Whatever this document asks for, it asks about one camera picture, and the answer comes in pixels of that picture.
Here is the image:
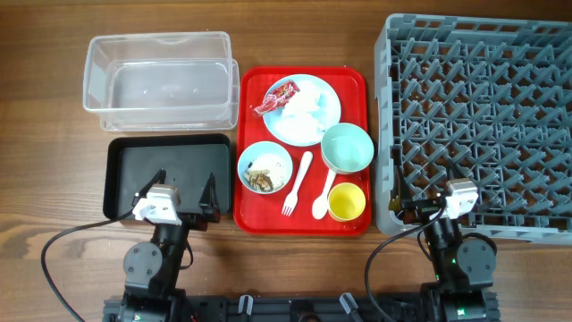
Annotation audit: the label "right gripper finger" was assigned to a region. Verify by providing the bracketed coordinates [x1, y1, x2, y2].
[446, 160, 465, 181]
[389, 166, 411, 210]

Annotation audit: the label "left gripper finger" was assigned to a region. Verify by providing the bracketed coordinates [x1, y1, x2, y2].
[135, 168, 166, 199]
[198, 173, 219, 213]

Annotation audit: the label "yellow cup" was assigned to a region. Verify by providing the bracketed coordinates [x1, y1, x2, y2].
[328, 182, 366, 222]

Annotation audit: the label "rice and food scraps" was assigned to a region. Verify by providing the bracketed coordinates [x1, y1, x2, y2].
[242, 154, 288, 193]

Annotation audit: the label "light blue small bowl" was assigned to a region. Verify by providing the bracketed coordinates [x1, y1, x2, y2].
[237, 141, 293, 195]

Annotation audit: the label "mint green bowl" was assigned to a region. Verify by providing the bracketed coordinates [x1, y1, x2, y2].
[321, 123, 374, 174]

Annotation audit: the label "white plastic spoon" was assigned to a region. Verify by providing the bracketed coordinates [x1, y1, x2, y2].
[312, 170, 336, 220]

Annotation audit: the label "white plastic fork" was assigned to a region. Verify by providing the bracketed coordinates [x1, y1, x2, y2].
[282, 151, 313, 216]

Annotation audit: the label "light blue plate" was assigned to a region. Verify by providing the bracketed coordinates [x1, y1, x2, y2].
[262, 74, 341, 147]

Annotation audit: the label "white napkin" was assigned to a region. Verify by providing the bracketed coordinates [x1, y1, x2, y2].
[276, 85, 325, 141]

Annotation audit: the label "red snack wrapper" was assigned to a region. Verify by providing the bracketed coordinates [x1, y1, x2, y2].
[254, 80, 300, 116]

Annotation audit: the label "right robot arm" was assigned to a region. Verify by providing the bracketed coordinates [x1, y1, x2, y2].
[389, 164, 501, 322]

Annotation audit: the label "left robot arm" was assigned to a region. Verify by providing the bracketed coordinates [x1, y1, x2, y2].
[103, 169, 221, 322]

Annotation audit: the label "grey dishwasher rack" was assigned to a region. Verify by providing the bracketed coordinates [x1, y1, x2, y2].
[374, 13, 571, 245]

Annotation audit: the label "black tray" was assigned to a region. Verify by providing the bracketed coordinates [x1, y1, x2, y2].
[103, 133, 233, 219]

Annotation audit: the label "clear plastic bin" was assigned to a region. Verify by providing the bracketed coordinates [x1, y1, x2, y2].
[82, 31, 240, 131]

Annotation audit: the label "red serving tray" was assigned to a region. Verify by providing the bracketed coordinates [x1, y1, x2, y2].
[233, 66, 374, 236]

